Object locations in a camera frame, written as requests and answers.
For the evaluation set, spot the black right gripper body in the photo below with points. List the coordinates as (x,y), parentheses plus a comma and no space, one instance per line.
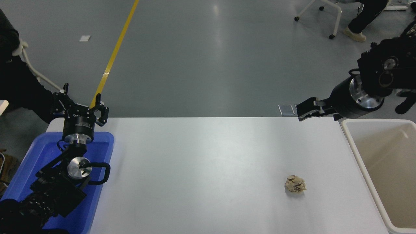
(344,100)

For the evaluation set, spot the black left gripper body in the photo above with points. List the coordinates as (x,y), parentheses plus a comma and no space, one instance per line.
(78,125)

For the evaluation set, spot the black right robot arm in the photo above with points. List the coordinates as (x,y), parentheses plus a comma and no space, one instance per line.
(390,65)

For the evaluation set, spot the grey floor plate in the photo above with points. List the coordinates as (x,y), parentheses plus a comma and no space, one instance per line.
(286,110)

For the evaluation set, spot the blue plastic tray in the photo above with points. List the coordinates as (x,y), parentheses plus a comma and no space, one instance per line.
(45,152)

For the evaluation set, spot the white flat panel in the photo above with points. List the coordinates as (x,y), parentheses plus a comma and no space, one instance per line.
(2,107)

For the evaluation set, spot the white paper scrap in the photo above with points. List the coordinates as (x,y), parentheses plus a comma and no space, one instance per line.
(84,38)

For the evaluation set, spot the crumpled tan paper ball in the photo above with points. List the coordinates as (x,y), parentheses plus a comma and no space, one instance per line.
(295,184)

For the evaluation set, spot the brown bag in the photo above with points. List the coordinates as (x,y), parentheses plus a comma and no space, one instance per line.
(6,165)

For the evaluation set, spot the large pale bin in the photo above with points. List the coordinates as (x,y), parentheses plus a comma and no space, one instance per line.
(390,169)

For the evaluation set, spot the white chair with casters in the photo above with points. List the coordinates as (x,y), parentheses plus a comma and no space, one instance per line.
(338,16)

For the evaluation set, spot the white bar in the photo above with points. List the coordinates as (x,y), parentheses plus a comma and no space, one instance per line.
(396,7)

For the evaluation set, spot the white chair frame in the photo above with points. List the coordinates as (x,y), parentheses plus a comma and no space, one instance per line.
(20,48)

